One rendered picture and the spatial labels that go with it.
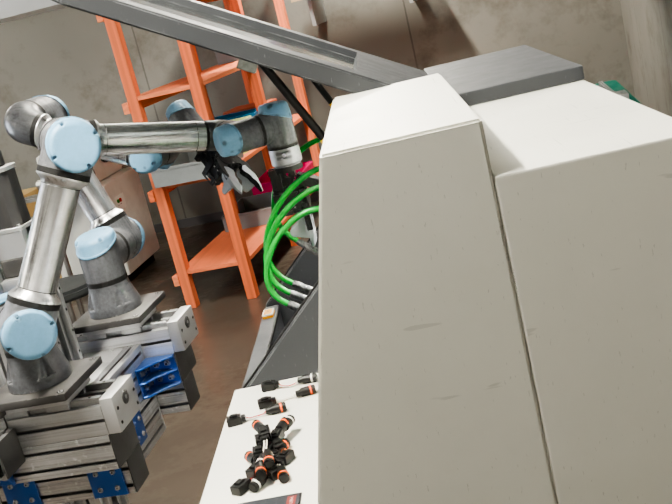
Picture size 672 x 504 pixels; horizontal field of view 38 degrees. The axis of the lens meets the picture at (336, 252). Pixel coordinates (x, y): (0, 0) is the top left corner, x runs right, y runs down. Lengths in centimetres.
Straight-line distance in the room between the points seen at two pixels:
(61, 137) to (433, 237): 106
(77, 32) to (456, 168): 810
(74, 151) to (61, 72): 724
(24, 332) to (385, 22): 669
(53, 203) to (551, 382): 121
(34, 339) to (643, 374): 131
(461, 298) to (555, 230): 16
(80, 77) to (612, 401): 819
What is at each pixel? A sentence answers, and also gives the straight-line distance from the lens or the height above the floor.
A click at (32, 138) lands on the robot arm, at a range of 280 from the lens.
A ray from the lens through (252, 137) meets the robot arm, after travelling 231.
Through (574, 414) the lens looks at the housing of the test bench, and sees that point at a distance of 145.
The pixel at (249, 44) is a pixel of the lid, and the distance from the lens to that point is 199.
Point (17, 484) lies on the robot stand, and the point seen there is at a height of 79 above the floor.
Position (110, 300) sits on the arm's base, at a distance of 280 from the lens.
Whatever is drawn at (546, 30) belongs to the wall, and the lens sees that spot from 856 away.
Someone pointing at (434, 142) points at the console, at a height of 153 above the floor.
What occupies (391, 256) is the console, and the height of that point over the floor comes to 139.
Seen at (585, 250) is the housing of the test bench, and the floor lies 134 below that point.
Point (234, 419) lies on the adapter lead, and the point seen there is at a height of 100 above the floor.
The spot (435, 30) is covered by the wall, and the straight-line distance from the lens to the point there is 856.
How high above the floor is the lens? 175
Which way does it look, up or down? 14 degrees down
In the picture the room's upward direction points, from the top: 14 degrees counter-clockwise
